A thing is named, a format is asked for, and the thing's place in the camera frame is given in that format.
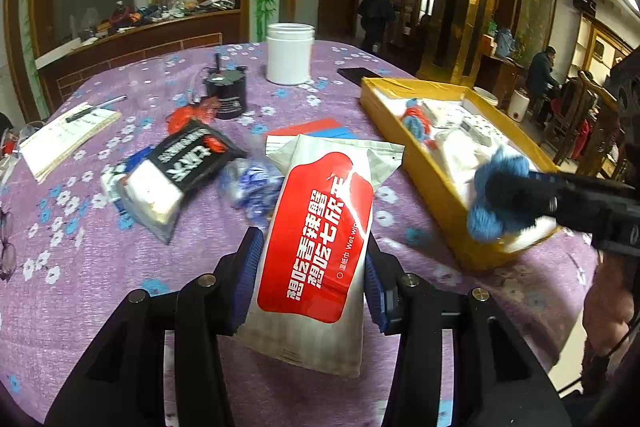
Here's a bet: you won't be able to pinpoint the yellow cardboard box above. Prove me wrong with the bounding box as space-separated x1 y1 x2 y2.
360 77 561 272

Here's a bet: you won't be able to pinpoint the blue white crinkly packet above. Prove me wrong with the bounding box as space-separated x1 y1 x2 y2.
216 156 286 223

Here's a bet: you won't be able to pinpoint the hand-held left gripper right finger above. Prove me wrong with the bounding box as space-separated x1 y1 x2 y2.
364 237 572 427

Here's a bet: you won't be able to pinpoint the wooden chair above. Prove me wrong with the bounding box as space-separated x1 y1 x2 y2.
542 69 631 180

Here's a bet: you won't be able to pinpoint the blue red yarn bundle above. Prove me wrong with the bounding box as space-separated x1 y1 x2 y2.
398 98 436 142

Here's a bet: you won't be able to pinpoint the purple floral tablecloth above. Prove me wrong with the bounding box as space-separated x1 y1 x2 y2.
0 42 601 427

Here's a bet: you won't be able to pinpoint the white plastic jar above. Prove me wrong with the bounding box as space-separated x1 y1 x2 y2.
265 23 315 85

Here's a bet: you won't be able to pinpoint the black electric motor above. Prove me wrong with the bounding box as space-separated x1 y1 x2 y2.
202 53 248 122

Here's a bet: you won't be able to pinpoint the small spotted tissue pack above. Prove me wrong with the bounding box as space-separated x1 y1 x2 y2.
424 101 468 128

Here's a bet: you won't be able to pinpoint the clutter pile on counter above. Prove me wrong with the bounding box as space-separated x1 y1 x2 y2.
75 0 238 40

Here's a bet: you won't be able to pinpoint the blue yarn ball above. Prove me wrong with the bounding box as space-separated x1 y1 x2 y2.
466 146 538 243

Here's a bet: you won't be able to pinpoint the white red wipes pack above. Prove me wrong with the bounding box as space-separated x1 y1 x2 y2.
235 133 405 378

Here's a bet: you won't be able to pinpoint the red plastic bag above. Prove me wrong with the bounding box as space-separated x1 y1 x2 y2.
167 99 221 135

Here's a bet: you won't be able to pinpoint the purple eyeglasses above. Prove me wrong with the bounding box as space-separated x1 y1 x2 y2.
0 209 17 280

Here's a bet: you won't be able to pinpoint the wooden counter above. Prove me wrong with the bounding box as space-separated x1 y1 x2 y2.
37 9 243 108

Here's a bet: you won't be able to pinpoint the clear plastic cup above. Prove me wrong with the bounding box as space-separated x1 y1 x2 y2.
127 57 168 108

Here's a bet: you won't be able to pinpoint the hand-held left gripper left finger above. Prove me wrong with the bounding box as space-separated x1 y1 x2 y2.
45 226 266 427

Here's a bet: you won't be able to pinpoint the white motor cable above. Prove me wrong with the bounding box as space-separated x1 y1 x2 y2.
187 72 206 105

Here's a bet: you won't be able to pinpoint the colourful sponge cloth pack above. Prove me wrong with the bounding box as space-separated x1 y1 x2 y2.
265 118 357 140

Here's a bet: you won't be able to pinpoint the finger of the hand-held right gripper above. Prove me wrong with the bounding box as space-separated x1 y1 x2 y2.
482 171 560 219

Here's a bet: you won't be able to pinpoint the black pen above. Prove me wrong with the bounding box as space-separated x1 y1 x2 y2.
65 95 128 122

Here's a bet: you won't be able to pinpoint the black wet wipes pack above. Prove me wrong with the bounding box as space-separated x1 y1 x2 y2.
116 117 248 244

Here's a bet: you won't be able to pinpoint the blue tissue pack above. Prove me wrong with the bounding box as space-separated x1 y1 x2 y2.
120 147 161 172

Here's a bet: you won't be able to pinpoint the lined paper notepad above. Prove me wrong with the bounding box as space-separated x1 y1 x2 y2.
19 102 123 184

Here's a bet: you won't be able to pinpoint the black phone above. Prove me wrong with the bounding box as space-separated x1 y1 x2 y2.
336 67 383 82

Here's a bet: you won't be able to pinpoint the white floral tissue pack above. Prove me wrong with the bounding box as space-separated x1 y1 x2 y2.
100 164 132 212

